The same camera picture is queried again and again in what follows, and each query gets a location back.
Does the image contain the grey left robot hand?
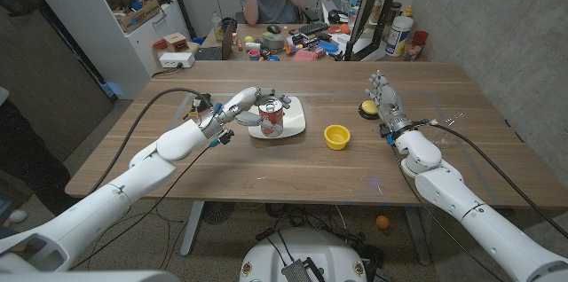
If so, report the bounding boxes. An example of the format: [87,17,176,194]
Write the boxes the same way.
[197,86,293,141]

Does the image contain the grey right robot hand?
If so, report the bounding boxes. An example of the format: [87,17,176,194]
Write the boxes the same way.
[365,70,414,139]

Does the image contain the red soup can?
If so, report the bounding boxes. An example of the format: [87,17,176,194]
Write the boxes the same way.
[257,98,285,137]

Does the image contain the yellow button black base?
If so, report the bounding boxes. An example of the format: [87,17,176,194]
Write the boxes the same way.
[358,99,381,121]

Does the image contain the black air blower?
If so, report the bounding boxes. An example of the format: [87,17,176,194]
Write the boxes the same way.
[191,93,213,114]

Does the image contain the white square plate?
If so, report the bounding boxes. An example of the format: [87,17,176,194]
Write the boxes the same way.
[247,96,307,140]

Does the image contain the yellow cup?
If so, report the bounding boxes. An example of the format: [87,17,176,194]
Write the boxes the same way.
[323,124,351,151]

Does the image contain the black laptop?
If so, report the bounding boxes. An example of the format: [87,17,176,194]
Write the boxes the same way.
[193,18,236,62]

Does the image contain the red jar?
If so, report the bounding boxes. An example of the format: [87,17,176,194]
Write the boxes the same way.
[404,30,430,62]

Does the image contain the white tub blue label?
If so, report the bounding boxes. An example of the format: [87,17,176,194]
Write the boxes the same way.
[384,15,414,58]

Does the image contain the clear plastic glass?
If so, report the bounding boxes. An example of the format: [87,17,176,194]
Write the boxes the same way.
[432,112,465,149]

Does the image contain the grey tape roll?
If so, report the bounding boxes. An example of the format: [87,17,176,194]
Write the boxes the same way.
[262,34,286,51]

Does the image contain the white power strip box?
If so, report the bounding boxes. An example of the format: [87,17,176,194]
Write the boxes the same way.
[159,51,196,69]

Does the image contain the clear drink bottle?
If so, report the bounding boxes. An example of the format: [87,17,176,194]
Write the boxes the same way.
[210,11,225,43]

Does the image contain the pink box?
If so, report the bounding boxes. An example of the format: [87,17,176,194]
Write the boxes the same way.
[291,49,319,62]

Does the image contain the small wooden house box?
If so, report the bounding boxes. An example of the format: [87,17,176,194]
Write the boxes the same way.
[162,32,189,53]

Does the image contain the black computer monitor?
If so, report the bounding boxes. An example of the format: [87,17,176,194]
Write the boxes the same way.
[343,0,396,62]

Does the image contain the black headphones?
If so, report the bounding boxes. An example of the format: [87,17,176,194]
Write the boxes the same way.
[327,9,352,25]

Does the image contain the black keyboard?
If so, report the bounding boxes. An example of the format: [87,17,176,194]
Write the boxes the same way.
[297,20,330,36]

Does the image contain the black round floor fan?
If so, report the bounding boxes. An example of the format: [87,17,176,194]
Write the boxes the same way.
[201,200,237,225]

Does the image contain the cardboard box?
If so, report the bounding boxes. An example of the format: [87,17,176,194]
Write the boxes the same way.
[117,0,162,35]

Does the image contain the grey table leg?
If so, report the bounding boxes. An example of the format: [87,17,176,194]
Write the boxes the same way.
[402,206,432,266]
[179,200,206,257]

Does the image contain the white shelf cabinet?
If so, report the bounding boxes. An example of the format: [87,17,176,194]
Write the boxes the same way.
[57,0,192,100]

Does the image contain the white robot torso base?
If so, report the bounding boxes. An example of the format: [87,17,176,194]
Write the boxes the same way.
[239,227,368,282]

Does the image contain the standing person black glove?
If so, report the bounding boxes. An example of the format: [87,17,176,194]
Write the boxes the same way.
[0,0,83,226]

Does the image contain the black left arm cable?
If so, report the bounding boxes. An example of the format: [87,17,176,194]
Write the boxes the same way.
[88,88,213,194]

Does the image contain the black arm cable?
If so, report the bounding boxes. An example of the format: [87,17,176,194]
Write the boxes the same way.
[416,121,568,241]
[88,88,213,194]

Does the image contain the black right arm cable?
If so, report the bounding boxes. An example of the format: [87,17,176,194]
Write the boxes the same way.
[416,121,568,241]

